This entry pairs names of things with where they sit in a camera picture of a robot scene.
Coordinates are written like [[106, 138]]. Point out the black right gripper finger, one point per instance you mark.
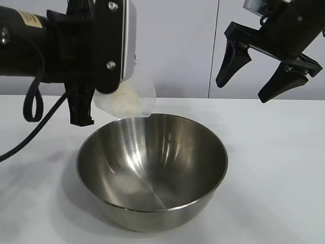
[[287, 82], [234, 61]]

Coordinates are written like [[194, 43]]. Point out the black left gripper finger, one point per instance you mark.
[[78, 106]]

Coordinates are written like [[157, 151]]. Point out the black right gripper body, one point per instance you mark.
[[287, 33]]

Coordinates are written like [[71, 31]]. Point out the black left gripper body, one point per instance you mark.
[[71, 45]]

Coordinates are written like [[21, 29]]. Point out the white uncooked rice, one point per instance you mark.
[[127, 99]]

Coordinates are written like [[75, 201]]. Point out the clear plastic measuring cup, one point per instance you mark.
[[148, 96]]

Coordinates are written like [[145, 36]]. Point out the stainless steel mixing bowl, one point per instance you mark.
[[152, 165]]

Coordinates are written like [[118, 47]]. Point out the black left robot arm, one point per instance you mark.
[[20, 50]]

